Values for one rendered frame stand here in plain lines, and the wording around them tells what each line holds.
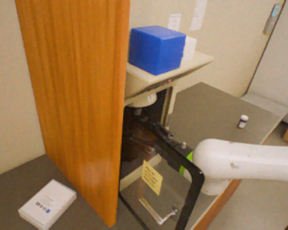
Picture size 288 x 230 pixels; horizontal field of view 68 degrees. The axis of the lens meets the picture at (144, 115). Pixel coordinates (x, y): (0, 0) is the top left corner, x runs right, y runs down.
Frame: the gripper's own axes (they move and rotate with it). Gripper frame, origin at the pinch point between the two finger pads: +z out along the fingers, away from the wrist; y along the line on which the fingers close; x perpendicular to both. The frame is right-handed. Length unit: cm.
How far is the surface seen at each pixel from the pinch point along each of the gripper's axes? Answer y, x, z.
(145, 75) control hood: 15.2, -31.3, -15.5
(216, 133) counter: -59, 26, -14
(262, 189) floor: -146, 119, -51
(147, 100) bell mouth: -0.2, -13.7, -4.6
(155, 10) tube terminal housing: 4.2, -43.8, -6.6
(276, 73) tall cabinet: -294, 48, 9
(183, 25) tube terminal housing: -10.5, -39.0, -6.6
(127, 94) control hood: 16.7, -24.9, -11.5
